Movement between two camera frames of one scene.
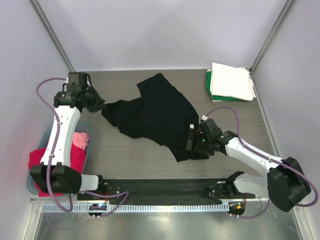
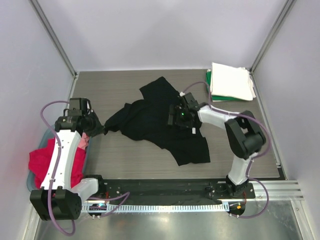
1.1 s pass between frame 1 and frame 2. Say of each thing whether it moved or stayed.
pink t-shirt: stayed
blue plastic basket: stayed
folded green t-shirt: stayed
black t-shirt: moved
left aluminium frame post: stayed
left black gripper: moved
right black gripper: moved
